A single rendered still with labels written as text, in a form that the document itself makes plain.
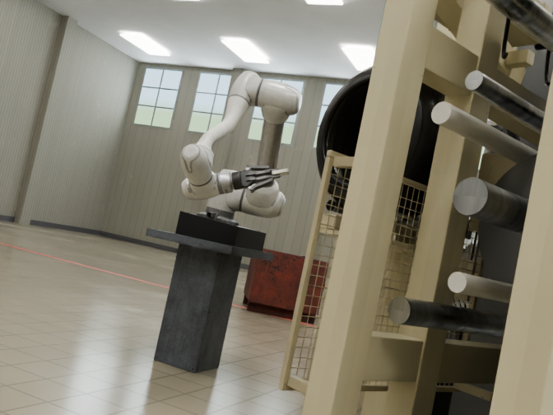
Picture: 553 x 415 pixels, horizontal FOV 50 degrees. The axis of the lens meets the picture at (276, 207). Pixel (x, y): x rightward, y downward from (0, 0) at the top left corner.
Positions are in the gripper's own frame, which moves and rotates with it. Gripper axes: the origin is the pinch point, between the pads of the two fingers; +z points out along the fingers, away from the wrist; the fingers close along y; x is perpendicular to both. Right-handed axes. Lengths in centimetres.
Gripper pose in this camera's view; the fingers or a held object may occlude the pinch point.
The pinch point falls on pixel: (280, 173)
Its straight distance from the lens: 249.4
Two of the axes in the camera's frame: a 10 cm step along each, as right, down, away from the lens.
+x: -1.2, -4.3, -9.0
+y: 1.3, 8.9, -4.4
